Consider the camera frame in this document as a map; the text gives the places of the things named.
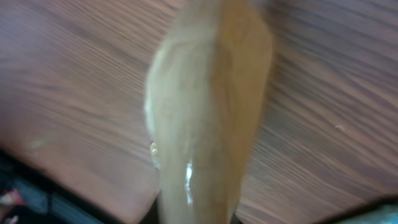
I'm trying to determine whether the beige brown snack packet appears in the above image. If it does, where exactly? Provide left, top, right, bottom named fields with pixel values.
left=144, top=0, right=274, bottom=223

